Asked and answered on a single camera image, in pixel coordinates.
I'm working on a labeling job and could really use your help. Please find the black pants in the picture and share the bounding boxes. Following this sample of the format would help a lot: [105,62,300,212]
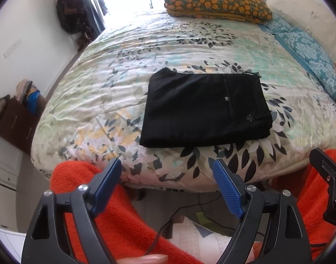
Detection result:
[140,68,273,149]

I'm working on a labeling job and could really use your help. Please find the person's left hand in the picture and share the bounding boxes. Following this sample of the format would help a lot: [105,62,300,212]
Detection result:
[117,254,169,264]

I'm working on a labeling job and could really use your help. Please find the patterned floor mat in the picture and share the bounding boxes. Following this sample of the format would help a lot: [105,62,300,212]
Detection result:
[163,215,231,263]

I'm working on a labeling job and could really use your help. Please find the green object on floor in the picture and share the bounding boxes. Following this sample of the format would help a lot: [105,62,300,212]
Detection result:
[196,212,213,227]

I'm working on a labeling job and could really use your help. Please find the white drawer unit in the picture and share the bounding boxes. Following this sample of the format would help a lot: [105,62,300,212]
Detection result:
[0,138,23,190]

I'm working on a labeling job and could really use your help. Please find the brown wooden cabinet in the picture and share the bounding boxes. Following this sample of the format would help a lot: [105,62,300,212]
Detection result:
[0,98,41,155]

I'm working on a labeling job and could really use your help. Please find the floral leaf bedspread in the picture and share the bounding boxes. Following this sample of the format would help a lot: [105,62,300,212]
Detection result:
[31,13,336,193]

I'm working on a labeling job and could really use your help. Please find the clothes pile on cabinet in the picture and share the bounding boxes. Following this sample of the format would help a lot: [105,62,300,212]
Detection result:
[14,79,41,115]

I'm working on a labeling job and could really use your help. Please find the teal damask pillow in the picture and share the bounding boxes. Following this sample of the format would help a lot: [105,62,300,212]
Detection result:
[260,14,336,100]

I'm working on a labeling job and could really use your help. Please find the cream padded headboard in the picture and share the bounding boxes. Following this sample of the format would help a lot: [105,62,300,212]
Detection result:
[266,0,336,63]

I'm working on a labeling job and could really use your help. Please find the dark hanging clothes and bags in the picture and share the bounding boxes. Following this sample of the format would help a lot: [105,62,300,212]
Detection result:
[56,0,105,51]

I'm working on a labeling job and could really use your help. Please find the orange floral folded blanket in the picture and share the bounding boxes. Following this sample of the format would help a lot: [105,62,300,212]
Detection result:
[164,0,273,24]

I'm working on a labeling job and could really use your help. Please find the black cable on floor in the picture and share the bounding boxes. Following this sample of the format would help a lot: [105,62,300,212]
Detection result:
[144,192,240,256]

